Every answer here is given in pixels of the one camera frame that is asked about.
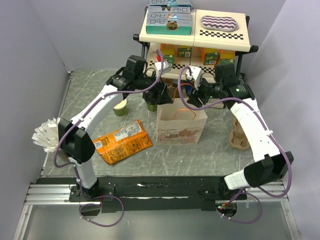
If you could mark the green paper coffee cup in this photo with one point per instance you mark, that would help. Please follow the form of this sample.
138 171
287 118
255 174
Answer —
152 107
120 109

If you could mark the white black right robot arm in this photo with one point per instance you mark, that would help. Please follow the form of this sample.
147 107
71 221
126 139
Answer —
271 162

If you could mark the white paper straws bundle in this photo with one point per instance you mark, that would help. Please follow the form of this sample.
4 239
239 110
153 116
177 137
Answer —
46 135

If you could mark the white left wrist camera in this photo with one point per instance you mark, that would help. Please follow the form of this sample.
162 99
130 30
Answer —
161 67

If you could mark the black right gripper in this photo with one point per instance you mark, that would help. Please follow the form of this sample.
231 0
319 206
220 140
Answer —
193 100

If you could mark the white Cream Bear paper bag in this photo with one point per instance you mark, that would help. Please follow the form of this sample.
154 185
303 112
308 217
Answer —
178 125

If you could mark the cream black three-tier shelf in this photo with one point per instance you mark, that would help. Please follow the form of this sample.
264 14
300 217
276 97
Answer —
200 37

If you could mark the purple striped sleep mask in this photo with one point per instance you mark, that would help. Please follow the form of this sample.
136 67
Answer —
218 23

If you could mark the teal R&O box stack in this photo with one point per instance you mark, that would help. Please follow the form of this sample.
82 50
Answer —
169 17

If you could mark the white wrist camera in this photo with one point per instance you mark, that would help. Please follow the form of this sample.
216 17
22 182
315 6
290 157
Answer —
194 73
161 67

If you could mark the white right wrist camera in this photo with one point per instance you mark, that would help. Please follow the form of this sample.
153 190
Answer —
194 73

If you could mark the black plastic cup lid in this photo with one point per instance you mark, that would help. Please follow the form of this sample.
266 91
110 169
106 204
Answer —
149 97

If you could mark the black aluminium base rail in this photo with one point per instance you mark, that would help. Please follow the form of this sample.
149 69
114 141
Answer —
134 193

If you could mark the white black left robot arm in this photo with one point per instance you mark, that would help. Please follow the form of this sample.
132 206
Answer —
75 135

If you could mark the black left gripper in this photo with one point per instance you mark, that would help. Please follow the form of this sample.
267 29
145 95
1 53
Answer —
164 97

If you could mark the orange green snack box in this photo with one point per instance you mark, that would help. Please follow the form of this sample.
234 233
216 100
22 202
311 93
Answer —
184 51
168 51
209 56
226 56

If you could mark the orange chips bag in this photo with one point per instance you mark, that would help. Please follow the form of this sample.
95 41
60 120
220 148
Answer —
122 143

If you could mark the brown cardboard cup carrier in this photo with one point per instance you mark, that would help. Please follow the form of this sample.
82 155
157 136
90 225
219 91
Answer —
237 137

